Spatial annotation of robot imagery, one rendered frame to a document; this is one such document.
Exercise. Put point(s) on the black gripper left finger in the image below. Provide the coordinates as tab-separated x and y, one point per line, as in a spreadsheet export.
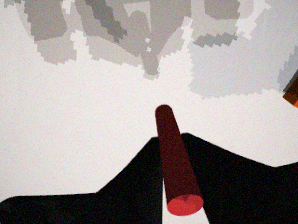
134	196

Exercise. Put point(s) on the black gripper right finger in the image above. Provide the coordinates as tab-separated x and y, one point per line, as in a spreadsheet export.
237	190

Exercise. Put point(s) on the dark red peg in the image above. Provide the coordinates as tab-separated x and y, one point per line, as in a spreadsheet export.
181	186

